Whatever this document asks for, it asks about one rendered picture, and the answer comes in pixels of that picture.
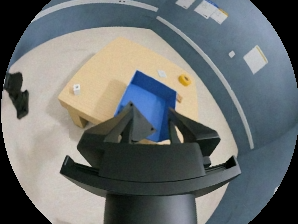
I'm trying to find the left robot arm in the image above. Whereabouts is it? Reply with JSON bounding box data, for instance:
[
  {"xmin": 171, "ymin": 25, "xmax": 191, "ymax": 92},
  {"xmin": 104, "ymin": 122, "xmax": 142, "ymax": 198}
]
[{"xmin": 3, "ymin": 71, "xmax": 28, "ymax": 119}]

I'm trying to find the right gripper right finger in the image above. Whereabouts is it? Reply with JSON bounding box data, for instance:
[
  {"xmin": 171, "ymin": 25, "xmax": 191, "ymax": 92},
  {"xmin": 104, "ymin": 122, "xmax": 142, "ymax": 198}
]
[{"xmin": 168, "ymin": 107, "xmax": 221, "ymax": 157}]

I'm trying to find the yellow tape roll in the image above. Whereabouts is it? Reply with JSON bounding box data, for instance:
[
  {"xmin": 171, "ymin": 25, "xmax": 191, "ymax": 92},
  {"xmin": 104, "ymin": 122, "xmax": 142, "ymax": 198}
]
[{"xmin": 178, "ymin": 75, "xmax": 190, "ymax": 87}]

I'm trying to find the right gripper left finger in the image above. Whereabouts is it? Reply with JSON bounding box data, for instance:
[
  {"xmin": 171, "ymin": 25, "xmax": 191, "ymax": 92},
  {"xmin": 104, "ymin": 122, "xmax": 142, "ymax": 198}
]
[{"xmin": 81, "ymin": 107, "xmax": 134, "ymax": 144}]

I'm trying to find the blue open tray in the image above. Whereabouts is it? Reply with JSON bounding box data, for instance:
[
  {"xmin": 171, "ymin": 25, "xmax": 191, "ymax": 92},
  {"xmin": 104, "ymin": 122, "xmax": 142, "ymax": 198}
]
[{"xmin": 114, "ymin": 69, "xmax": 177, "ymax": 143}]

